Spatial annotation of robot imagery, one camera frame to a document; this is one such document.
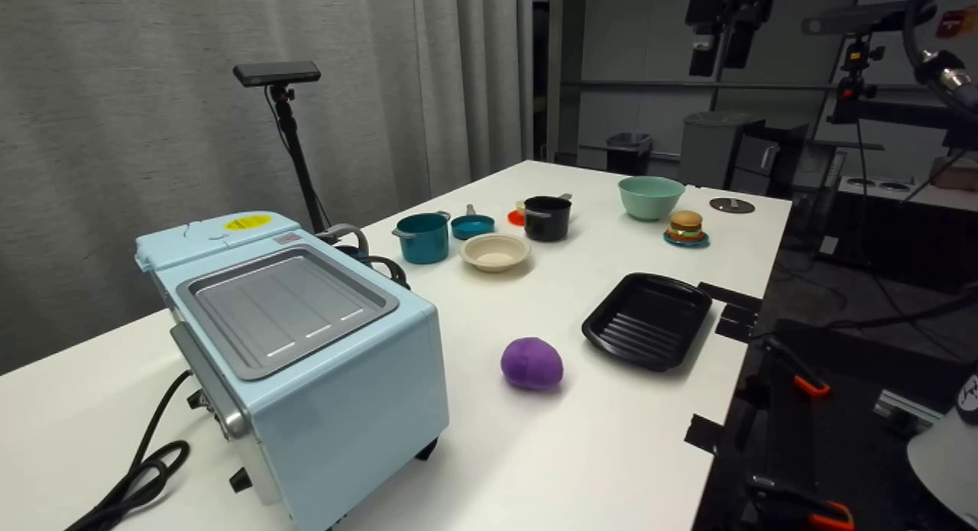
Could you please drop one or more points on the mint green bowl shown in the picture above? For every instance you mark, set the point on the mint green bowl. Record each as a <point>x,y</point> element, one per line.
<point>650,197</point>

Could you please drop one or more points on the light blue toaster oven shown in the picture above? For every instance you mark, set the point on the light blue toaster oven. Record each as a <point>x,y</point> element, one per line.
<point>336,409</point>

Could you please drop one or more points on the aluminium rail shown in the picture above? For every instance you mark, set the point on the aluminium rail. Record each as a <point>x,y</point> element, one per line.
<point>908,410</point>

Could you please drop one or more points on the white bowl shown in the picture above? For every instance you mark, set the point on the white bowl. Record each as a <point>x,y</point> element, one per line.
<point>495,252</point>

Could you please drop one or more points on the black pot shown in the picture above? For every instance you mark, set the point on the black pot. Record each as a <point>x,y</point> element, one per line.
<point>547,219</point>

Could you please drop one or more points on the grey cabinet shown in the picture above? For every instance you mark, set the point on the grey cabinet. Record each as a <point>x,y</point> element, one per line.
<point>718,153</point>

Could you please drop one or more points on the camera on tripod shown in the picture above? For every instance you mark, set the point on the camera on tripod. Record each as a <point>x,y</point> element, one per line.
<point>863,19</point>
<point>294,134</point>

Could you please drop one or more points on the black ridged tray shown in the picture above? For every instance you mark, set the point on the black ridged tray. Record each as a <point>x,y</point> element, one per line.
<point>648,321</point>

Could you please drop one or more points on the black tape strip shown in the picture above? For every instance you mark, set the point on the black tape strip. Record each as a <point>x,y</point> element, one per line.
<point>704,433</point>
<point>733,309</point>

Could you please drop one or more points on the black trash bin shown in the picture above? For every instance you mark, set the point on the black trash bin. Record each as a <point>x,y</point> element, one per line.
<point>629,153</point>

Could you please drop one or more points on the teal pot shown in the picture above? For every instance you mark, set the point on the teal pot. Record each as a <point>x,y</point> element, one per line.
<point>422,241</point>

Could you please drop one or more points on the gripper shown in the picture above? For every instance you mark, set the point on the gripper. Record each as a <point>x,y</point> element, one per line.
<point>732,0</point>

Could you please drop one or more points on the grey curtain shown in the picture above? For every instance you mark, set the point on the grey curtain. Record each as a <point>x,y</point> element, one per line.
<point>191,118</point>

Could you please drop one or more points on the grey baking tray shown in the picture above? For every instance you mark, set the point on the grey baking tray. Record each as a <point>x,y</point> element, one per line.
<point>286,309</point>

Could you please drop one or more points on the toy burger on blue plate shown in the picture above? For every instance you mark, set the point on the toy burger on blue plate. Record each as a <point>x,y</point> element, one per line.
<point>685,227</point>

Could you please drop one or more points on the purple plushie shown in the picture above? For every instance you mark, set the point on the purple plushie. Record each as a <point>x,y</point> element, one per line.
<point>532,363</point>

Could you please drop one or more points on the dark round disc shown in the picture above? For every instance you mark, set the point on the dark round disc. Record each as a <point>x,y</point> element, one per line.
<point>731,205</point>

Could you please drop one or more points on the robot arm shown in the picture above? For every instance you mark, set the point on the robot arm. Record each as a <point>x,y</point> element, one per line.
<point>947,454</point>

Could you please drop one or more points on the small blue pan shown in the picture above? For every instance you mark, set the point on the small blue pan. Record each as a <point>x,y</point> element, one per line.
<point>472,226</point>

